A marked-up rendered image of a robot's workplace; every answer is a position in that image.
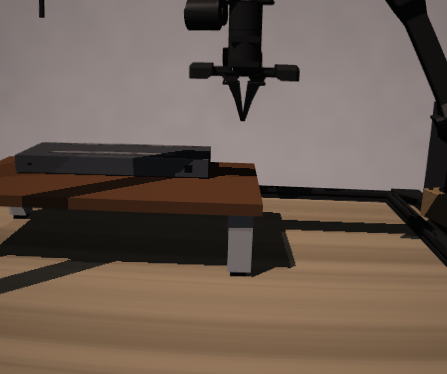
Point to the brown flat rectangular board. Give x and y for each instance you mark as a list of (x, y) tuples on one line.
[(230, 189)]

